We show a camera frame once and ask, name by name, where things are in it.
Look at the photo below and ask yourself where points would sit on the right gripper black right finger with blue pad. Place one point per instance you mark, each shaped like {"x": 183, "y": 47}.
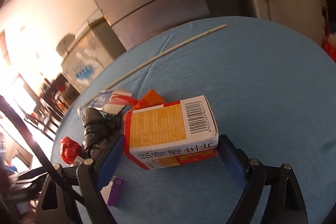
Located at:
{"x": 285, "y": 202}

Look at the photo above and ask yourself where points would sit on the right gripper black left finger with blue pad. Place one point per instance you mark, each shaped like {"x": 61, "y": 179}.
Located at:
{"x": 65, "y": 187}

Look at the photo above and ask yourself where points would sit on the orange white medicine box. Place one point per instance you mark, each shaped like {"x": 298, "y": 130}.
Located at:
{"x": 171, "y": 134}

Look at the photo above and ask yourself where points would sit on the white purple medicine box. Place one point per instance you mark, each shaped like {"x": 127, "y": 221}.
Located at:
{"x": 111, "y": 192}

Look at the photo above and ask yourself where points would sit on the red crumpled wrapper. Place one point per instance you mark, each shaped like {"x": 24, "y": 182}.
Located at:
{"x": 71, "y": 152}

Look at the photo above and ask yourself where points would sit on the crumpled black plastic bag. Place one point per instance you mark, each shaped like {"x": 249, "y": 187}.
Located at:
{"x": 99, "y": 130}

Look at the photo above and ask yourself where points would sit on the dark wooden chair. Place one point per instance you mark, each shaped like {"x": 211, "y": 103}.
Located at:
{"x": 45, "y": 118}

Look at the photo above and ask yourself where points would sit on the dark wooden dining table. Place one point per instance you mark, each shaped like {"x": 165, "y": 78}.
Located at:
{"x": 58, "y": 95}

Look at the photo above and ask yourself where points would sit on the orange plastic wrapper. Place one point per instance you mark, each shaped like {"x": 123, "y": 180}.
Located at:
{"x": 150, "y": 99}

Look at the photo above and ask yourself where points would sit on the white rice cooker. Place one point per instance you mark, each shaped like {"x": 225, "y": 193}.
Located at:
{"x": 64, "y": 44}

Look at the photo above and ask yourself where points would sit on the white chest freezer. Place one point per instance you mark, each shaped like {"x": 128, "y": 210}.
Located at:
{"x": 89, "y": 53}

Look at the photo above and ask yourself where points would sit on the long white stick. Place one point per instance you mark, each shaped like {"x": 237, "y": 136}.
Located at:
{"x": 120, "y": 77}

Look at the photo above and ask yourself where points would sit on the red plastic bag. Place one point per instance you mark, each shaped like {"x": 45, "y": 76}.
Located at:
{"x": 329, "y": 45}

